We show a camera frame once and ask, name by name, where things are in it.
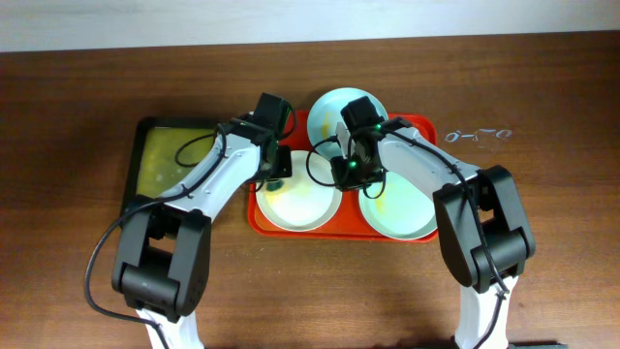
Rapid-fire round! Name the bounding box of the yellow green sponge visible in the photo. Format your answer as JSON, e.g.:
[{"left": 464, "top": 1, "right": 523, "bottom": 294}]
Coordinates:
[{"left": 264, "top": 178, "right": 285, "bottom": 192}]

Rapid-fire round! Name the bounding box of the white plate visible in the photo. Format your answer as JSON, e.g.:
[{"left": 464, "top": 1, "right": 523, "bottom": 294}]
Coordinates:
[{"left": 256, "top": 150, "right": 343, "bottom": 232}]

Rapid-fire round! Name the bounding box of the light blue plate top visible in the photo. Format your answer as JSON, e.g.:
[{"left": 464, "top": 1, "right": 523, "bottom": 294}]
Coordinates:
[{"left": 306, "top": 87, "right": 388, "bottom": 160}]

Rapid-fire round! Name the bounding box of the light green plate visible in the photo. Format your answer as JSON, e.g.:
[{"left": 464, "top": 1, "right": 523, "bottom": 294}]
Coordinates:
[{"left": 358, "top": 172, "right": 437, "bottom": 240}]

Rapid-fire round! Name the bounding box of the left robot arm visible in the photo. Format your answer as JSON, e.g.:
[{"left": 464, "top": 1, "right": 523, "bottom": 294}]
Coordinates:
[{"left": 111, "top": 93, "right": 296, "bottom": 348}]

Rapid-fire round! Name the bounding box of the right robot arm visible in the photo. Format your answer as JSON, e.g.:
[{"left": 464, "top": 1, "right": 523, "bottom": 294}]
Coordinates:
[{"left": 330, "top": 97, "right": 536, "bottom": 348}]

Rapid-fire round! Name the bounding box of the red plastic tray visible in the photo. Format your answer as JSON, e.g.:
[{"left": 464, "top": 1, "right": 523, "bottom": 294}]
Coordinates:
[{"left": 247, "top": 109, "right": 440, "bottom": 243}]

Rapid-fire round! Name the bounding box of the black tray with soapy water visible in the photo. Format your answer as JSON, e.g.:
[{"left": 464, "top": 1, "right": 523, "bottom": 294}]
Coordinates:
[{"left": 120, "top": 116, "right": 216, "bottom": 213}]

